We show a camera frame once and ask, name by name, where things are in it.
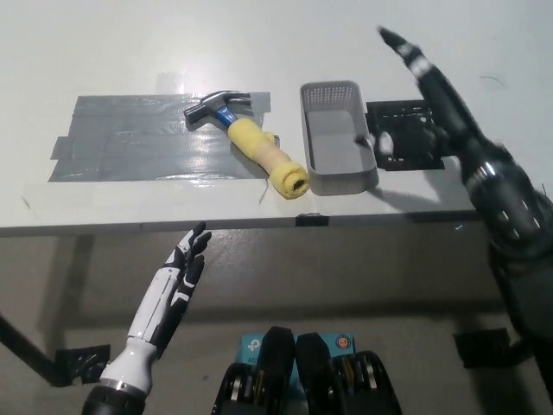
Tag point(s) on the black floor tape patch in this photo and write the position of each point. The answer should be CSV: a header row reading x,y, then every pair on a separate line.
x,y
80,363
479,350

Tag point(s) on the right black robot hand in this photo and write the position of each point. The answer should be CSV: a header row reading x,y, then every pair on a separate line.
x,y
445,104

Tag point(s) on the black tape patch on desk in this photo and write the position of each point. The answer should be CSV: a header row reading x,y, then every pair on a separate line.
x,y
406,116

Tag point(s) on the black tape on desk edge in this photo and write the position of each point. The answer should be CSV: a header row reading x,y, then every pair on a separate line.
x,y
312,219

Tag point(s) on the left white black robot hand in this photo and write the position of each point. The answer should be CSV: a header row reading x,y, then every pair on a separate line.
x,y
170,298

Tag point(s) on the grey duct tape patch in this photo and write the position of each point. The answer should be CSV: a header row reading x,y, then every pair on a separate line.
x,y
129,138

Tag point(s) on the grey perforated plastic basket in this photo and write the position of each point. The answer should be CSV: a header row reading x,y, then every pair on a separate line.
x,y
332,142

